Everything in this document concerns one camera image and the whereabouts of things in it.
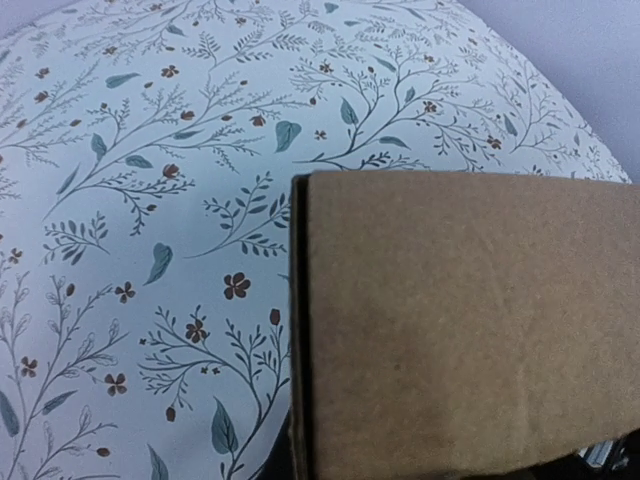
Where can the brown cardboard box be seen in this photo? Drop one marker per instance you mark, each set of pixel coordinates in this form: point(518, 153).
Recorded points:
point(459, 324)

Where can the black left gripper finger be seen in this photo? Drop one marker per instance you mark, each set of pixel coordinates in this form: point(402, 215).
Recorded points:
point(278, 464)

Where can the floral patterned table mat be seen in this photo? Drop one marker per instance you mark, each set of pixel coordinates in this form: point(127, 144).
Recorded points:
point(147, 150)

